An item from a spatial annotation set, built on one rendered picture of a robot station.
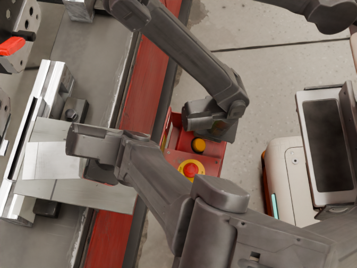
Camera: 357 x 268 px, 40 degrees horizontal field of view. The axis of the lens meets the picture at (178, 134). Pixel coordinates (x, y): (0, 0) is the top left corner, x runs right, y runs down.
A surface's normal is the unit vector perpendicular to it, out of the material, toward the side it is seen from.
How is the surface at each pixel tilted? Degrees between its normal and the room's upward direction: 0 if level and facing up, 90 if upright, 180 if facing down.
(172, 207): 65
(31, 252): 0
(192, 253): 46
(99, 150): 38
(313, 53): 0
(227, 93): 76
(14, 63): 90
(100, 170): 31
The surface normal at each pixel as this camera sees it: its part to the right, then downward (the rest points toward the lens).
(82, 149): 0.31, 0.18
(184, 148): 0.51, -0.18
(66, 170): -0.07, -0.36
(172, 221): -0.93, -0.19
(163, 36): 0.18, 0.83
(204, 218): -0.68, -0.09
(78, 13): -0.19, 0.92
